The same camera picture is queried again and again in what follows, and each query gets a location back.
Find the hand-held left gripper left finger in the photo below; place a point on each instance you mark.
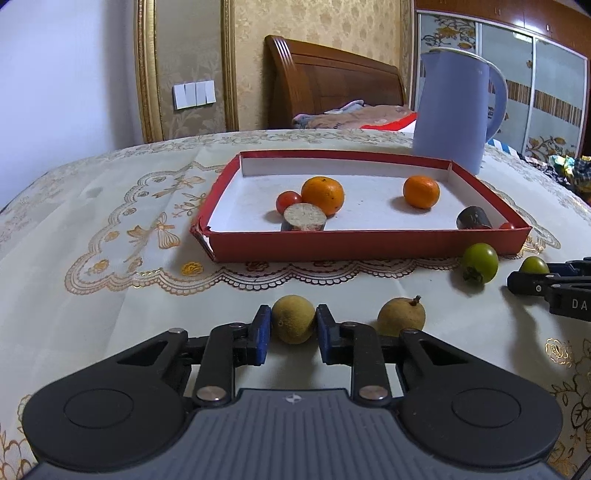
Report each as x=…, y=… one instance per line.
x=262, y=337

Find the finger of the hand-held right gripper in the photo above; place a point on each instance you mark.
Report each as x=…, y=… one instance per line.
x=526, y=284
x=570, y=268

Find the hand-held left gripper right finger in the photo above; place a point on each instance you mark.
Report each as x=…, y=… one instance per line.
x=325, y=337

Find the green round fruit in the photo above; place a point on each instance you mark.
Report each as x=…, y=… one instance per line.
x=482, y=258
x=534, y=265

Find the red cardboard box tray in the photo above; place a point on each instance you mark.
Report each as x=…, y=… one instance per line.
x=369, y=244

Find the dark sugarcane piece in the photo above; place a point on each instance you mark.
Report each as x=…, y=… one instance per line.
x=304, y=217
x=473, y=218

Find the large orange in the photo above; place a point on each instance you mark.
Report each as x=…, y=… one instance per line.
x=323, y=194

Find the brown longan with stem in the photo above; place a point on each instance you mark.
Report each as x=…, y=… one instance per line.
x=399, y=316

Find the dark patterned cloth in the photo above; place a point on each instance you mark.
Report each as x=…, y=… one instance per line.
x=565, y=177

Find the small mandarin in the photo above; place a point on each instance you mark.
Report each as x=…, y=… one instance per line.
x=421, y=191

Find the cream embroidered tablecloth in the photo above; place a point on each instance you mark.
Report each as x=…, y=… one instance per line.
x=92, y=277

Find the blue electric kettle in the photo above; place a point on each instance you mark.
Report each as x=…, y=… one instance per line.
x=448, y=115

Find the floral sliding door wardrobe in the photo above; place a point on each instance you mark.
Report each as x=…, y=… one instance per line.
x=554, y=69

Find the pink bedding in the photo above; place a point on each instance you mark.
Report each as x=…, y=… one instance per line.
x=360, y=115

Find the wooden bed headboard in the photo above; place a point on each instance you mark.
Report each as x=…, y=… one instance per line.
x=332, y=83

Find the white wall light switch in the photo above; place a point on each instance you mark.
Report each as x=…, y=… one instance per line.
x=194, y=94

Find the gold framed wall panel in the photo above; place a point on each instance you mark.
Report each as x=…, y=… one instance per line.
x=189, y=46

